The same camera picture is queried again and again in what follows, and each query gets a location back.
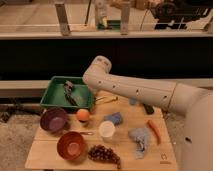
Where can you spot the blue round lid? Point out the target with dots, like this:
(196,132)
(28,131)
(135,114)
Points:
(133,102)

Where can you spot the orange fruit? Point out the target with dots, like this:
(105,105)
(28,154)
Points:
(83,115)

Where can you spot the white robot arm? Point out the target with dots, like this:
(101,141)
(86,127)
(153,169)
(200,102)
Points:
(195,103)

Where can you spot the bunch of dark grapes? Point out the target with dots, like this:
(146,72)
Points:
(100,153)

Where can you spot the wooden board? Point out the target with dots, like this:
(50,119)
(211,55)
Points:
(43,152)

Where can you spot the orange brown bowl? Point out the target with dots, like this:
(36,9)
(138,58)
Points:
(71,145)

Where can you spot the dark brush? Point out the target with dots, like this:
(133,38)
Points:
(68,87)

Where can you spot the green plastic tray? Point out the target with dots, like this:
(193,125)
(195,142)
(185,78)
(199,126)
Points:
(54,95)

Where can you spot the purple bowl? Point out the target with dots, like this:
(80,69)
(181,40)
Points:
(53,119)

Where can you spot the metal spoon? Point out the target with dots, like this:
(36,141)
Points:
(86,133)

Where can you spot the yellow handled tool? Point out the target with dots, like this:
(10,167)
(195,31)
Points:
(105,99)

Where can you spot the grey blue cloth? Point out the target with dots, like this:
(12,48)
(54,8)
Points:
(141,137)

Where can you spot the orange carrot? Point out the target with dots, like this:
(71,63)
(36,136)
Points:
(154,128)

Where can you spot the black remote block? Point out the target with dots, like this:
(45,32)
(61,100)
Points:
(149,109)

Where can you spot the white paper cup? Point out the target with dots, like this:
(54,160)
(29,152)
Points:
(106,129)

